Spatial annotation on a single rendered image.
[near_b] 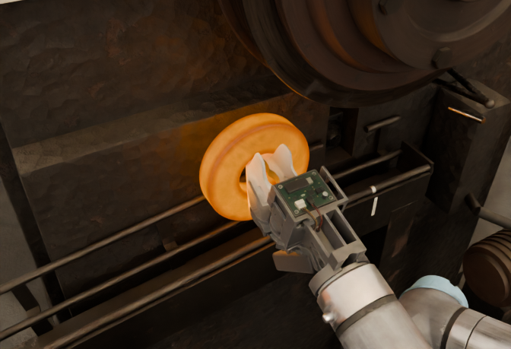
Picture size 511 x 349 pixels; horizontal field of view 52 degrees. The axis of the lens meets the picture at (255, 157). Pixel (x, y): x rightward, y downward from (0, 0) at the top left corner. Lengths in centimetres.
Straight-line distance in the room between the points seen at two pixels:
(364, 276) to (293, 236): 9
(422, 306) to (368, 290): 15
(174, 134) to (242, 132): 11
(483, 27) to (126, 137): 45
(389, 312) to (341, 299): 5
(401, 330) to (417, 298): 16
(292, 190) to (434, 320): 24
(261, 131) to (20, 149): 30
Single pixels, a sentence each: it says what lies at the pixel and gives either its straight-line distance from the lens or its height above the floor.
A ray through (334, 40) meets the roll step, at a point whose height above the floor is 102.
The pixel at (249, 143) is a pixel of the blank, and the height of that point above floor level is 88.
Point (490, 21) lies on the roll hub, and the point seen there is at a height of 102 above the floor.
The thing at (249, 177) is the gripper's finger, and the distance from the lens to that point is 66.
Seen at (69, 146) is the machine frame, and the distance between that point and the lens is 71.
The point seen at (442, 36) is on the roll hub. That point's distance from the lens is 63.
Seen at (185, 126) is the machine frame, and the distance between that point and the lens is 71.
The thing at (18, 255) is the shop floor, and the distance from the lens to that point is 184.
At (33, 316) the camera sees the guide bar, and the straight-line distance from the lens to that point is 82.
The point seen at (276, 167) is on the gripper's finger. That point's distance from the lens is 68.
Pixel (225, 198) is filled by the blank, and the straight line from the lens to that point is 69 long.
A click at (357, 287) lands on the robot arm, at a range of 56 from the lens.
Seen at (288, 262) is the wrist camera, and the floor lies 77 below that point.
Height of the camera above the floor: 128
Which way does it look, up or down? 39 degrees down
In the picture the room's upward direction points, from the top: straight up
